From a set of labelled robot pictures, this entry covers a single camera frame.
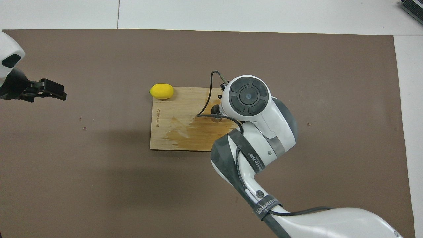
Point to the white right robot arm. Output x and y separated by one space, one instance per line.
277 122

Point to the yellow lemon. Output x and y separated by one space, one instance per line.
162 91

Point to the brown paper table mat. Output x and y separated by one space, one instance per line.
99 181

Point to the dark ribbed device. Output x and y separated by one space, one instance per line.
413 6

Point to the steel double jigger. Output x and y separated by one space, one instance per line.
217 119

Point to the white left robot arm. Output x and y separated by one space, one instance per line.
8 46

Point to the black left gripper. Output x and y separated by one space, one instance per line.
15 86

